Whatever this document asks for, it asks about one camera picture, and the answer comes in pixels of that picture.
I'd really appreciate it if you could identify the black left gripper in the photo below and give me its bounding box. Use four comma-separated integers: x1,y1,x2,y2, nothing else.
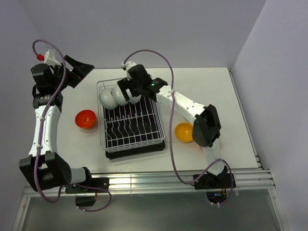
51,55,94,91

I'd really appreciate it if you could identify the white ribbed ceramic bowl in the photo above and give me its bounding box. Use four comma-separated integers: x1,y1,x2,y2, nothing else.
111,86,129,106

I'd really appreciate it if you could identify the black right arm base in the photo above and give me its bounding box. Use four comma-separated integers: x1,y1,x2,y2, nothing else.
192,172,236,207

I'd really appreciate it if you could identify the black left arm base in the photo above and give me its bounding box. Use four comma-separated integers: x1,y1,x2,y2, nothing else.
65,177,112,211

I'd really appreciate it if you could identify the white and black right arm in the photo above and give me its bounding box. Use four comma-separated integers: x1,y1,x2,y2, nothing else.
117,62,228,188

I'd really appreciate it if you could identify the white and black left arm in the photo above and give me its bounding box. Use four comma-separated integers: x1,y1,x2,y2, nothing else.
19,55,94,192

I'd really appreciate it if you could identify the black drip tray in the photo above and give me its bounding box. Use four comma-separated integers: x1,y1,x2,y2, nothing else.
103,87,167,160

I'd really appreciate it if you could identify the orange plastic bowl left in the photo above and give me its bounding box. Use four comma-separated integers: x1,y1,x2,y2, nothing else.
75,110,97,129

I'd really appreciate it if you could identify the yellow plastic bowl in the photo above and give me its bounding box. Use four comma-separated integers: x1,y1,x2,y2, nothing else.
174,122,193,143

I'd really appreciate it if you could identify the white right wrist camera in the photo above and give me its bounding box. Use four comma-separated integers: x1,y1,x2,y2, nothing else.
121,61,137,71

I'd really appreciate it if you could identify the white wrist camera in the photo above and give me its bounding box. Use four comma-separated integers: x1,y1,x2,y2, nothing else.
36,49,61,67
121,61,137,71

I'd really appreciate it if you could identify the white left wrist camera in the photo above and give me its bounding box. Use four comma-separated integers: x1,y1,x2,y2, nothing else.
36,49,61,67

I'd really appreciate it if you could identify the white wire dish rack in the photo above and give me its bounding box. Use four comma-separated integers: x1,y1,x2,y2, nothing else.
96,74,167,154

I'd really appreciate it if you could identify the aluminium frame rail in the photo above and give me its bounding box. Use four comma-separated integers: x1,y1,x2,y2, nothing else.
23,169,276,197

